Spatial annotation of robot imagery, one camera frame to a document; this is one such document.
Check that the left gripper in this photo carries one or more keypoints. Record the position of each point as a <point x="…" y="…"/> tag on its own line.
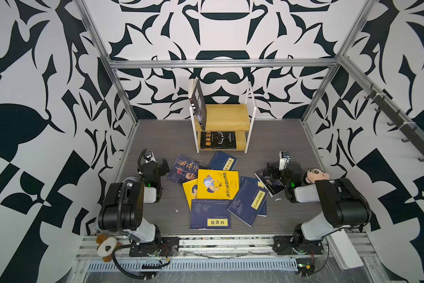
<point x="162" y="168"/>

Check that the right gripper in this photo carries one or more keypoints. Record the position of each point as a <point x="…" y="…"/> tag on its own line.
<point x="269" y="165"/>

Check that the purple book with old man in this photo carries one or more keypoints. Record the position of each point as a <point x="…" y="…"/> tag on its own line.
<point x="184" y="170"/>

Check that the yellow cartoon cover book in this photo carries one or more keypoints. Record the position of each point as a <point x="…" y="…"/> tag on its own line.
<point x="221" y="185"/>

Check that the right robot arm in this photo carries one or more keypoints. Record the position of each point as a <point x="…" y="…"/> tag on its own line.
<point x="343" y="206"/>

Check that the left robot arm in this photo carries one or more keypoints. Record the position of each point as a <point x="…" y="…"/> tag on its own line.
<point x="122" y="209"/>

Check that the purple book right side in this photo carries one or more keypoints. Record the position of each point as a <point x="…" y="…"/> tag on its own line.
<point x="274" y="185"/>

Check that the cartoon boy plush doll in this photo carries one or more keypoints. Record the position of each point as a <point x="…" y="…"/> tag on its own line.
<point x="313" y="175"/>

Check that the blue book tilted yellow label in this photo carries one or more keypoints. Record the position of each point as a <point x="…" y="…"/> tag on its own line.
<point x="247" y="202"/>

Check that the small blue book yellow label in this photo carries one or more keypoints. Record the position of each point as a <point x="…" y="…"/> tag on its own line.
<point x="222" y="161"/>

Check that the black book on lower shelf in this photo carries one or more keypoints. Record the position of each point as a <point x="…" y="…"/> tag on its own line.
<point x="218" y="140"/>

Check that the wooden white-framed bookshelf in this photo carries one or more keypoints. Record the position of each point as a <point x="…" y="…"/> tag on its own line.
<point x="238" y="118"/>

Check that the blue book front yellow label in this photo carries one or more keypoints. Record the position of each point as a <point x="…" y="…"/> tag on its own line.
<point x="210" y="214"/>

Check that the black book standing on shelf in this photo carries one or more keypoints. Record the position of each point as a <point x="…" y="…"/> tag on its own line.
<point x="197" y="102"/>

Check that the brown white plush toy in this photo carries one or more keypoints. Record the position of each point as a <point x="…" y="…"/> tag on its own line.
<point x="106" y="245"/>

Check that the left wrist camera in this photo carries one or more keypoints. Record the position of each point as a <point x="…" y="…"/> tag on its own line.
<point x="148" y="156"/>

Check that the white box on rail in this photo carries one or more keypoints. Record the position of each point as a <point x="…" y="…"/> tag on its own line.
<point x="343" y="251"/>

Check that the wall hook rail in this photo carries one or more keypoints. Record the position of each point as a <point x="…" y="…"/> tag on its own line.
<point x="398" y="119"/>

